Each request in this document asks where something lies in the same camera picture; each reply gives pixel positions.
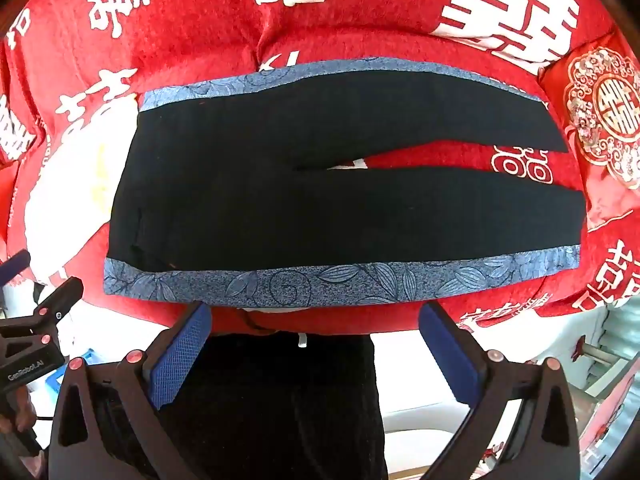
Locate person's black clothing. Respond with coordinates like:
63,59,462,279
162,331,390,480

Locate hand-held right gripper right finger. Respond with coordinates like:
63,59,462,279
417,301,583,480

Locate person's left hand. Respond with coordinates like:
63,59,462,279
0,386,40,457

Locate black pants with blue trim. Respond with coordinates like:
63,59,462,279
102,57,587,309

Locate blue white packet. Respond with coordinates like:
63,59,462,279
44,347,103,403

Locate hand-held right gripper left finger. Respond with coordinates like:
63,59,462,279
47,301,216,480

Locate red printed blanket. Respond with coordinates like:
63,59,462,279
0,0,640,337

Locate grey metal rack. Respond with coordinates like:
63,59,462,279
570,305,640,411

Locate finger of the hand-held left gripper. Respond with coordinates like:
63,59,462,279
0,250,32,287
0,276,85,342

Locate red embroidered pillow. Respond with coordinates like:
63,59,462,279
539,35,640,233

